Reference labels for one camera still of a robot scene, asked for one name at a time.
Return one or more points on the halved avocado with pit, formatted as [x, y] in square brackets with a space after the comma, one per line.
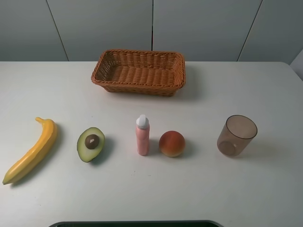
[90, 144]

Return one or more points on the brown wicker basket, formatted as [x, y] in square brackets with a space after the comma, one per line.
[144, 72]

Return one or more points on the pink bottle white cap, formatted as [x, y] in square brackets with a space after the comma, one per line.
[142, 135]

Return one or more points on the red orange peach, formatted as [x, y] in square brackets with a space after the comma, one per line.
[172, 143]

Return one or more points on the brown translucent plastic cup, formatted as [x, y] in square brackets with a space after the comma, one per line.
[237, 133]

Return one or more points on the black tray edge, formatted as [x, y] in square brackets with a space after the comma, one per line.
[166, 223]

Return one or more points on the yellow banana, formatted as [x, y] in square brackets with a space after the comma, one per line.
[36, 154]

